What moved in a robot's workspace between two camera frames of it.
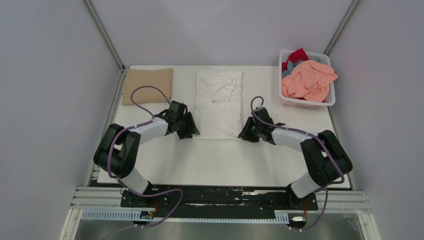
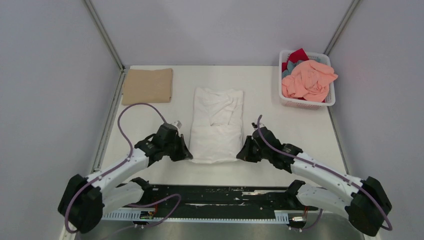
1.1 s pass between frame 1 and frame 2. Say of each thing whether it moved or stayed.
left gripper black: moved
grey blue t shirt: stayed
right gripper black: moved
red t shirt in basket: stayed
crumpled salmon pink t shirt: stayed
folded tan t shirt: stayed
